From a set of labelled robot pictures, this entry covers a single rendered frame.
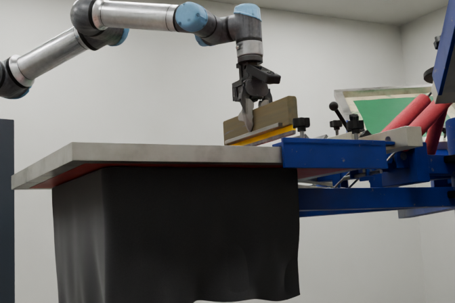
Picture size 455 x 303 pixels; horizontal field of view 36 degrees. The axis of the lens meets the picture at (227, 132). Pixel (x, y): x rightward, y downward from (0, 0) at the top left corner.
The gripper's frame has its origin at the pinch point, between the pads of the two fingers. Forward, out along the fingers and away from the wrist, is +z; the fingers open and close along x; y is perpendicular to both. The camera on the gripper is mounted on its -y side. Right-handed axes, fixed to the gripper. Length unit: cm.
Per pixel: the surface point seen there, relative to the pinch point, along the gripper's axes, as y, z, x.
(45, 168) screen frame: -8, 13, 60
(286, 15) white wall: 381, -187, -267
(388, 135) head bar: -27.4, 6.2, -21.8
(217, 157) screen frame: -29.2, 12.8, 28.1
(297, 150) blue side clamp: -30.3, 11.0, 8.0
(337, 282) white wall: 381, 69, -304
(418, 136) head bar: -34.1, 7.3, -25.4
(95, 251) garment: -12, 31, 50
